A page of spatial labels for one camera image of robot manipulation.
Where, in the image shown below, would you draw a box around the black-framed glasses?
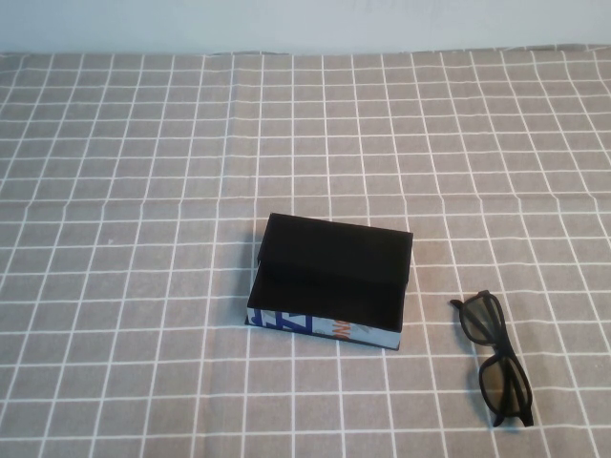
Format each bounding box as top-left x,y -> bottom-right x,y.
448,289 -> 537,428

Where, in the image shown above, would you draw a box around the black printed glasses case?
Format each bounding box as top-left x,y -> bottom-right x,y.
244,212 -> 414,354

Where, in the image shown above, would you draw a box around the grey white-grid tablecloth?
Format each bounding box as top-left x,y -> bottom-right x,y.
0,43 -> 611,458

